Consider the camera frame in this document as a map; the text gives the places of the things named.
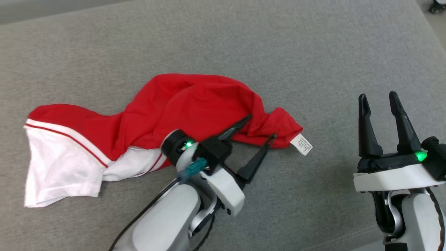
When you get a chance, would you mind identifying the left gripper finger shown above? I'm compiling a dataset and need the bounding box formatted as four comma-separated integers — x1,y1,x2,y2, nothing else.
237,134,277,185
218,114,252,142

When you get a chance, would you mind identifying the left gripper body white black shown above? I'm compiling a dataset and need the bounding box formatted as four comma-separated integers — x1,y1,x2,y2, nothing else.
203,166,251,217

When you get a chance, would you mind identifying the left arm braided black cable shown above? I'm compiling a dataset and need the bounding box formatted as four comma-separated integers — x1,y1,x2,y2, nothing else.
193,214,216,251

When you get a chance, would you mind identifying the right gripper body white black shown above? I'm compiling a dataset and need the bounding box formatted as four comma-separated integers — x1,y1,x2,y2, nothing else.
354,151,446,193

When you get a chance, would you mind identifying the right arm braided black cable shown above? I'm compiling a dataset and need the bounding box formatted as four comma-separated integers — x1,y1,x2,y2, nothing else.
426,188,446,251

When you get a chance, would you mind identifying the red white striped shirt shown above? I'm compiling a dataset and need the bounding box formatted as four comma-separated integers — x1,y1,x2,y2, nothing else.
24,73,313,208

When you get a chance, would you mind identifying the arm braided black cable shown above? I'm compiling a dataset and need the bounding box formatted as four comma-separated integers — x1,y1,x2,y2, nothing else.
426,188,446,251
193,214,216,251

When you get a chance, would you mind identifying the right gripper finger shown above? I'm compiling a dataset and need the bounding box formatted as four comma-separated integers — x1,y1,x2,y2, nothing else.
358,93,384,159
389,91,422,155

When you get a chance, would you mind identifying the left camera cable teal plug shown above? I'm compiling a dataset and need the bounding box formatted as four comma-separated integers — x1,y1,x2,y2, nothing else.
109,158,208,251

